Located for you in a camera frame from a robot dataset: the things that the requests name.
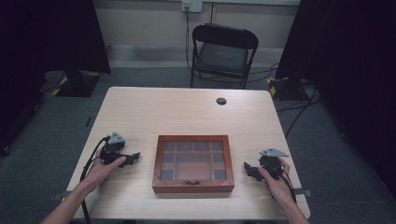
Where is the grey table edge bracket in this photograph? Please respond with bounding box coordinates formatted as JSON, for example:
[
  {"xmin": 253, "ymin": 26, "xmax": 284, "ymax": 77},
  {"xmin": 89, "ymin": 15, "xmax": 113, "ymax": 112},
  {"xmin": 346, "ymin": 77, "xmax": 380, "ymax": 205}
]
[{"xmin": 293, "ymin": 188, "xmax": 313, "ymax": 198}]

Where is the black floor cable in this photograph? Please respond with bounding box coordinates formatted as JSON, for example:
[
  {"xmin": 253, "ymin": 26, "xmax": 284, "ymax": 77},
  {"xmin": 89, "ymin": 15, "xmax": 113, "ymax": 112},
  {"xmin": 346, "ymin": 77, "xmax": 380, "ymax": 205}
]
[{"xmin": 276, "ymin": 81, "xmax": 322, "ymax": 138}]

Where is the left hand-held gripper cable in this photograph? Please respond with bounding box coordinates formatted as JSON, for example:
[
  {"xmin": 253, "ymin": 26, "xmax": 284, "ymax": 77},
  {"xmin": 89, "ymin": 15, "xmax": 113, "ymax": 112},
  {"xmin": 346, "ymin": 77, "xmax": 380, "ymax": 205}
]
[{"xmin": 79, "ymin": 135, "xmax": 111, "ymax": 224}]

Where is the white wall socket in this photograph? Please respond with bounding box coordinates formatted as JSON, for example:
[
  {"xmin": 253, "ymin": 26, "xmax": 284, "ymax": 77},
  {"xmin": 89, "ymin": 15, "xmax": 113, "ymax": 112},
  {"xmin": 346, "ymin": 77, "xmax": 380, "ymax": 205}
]
[{"xmin": 181, "ymin": 0, "xmax": 204, "ymax": 14}]

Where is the wooden box with glass lid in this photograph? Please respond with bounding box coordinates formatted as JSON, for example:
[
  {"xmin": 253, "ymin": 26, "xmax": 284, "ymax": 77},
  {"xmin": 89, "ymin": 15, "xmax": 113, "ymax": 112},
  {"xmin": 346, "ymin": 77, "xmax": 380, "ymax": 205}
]
[{"xmin": 151, "ymin": 134, "xmax": 235, "ymax": 194}]

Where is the person's right hand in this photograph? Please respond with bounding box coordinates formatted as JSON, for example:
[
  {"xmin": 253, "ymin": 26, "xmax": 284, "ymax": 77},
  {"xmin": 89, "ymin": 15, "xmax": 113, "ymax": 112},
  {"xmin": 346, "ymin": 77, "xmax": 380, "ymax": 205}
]
[{"xmin": 258, "ymin": 157, "xmax": 296, "ymax": 205}]

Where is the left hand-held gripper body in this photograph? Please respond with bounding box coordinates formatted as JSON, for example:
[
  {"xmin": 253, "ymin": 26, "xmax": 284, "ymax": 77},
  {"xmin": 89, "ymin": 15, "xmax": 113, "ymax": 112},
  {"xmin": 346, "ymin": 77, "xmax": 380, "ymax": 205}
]
[{"xmin": 99, "ymin": 131, "xmax": 127, "ymax": 166}]

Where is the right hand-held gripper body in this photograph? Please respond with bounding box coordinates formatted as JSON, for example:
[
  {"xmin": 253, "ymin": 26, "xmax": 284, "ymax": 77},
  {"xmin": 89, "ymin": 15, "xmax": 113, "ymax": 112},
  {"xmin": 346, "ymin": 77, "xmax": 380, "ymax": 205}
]
[{"xmin": 259, "ymin": 147, "xmax": 290, "ymax": 181}]

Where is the hand-held gripper cable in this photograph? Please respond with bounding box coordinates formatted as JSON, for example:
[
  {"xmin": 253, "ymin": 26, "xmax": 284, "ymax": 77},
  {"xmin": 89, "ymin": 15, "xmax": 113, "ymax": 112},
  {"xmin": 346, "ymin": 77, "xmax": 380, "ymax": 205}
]
[
  {"xmin": 270, "ymin": 162, "xmax": 298, "ymax": 203},
  {"xmin": 79, "ymin": 135, "xmax": 111, "ymax": 224}
]

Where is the black stand base yellow tape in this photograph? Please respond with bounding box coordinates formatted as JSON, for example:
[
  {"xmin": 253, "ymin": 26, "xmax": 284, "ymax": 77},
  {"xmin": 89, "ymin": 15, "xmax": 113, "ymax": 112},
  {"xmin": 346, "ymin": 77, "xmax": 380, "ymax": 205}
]
[
  {"xmin": 50, "ymin": 70, "xmax": 102, "ymax": 98},
  {"xmin": 266, "ymin": 76, "xmax": 314, "ymax": 102}
]

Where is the black folding chair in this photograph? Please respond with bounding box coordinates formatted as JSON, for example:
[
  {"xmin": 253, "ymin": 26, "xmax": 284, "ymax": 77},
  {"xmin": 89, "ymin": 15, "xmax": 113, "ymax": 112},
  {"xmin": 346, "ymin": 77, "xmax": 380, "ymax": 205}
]
[{"xmin": 190, "ymin": 22, "xmax": 260, "ymax": 90}]

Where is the person's left hand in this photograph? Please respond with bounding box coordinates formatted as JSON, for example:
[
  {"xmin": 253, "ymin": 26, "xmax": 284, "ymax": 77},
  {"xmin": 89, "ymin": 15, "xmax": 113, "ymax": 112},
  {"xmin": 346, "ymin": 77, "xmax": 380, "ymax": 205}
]
[{"xmin": 84, "ymin": 148, "xmax": 127, "ymax": 189}]

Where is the black cable from wall socket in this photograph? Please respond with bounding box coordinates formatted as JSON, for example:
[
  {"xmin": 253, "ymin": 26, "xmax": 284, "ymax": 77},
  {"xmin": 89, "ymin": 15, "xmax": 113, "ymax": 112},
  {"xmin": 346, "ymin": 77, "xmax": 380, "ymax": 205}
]
[{"xmin": 184, "ymin": 6, "xmax": 193, "ymax": 73}]

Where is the right hand-held gripper cable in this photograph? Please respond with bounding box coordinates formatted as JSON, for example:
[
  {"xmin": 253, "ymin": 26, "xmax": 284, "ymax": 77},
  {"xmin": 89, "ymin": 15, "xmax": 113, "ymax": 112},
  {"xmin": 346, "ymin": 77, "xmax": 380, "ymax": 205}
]
[{"xmin": 270, "ymin": 162, "xmax": 298, "ymax": 203}]

